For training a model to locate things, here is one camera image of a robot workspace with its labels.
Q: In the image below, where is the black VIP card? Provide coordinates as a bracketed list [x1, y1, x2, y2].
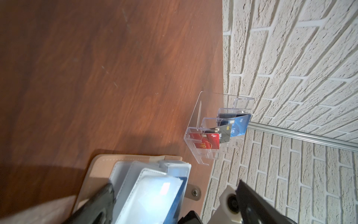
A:
[204, 124, 232, 144]

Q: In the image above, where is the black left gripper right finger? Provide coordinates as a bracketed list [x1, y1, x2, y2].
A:
[236, 180, 296, 224]

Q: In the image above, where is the aluminium right frame rail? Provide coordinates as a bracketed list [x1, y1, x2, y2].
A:
[248, 122, 358, 152]

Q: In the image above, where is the red VIP card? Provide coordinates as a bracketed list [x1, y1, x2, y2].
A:
[189, 133, 220, 149]

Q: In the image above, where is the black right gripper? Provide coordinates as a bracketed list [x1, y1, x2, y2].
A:
[178, 211, 203, 224]

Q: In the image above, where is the clear acrylic card organizer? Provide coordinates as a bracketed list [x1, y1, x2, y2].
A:
[184, 91, 255, 165]

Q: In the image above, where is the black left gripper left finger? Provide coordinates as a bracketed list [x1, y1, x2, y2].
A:
[63, 183, 116, 224]

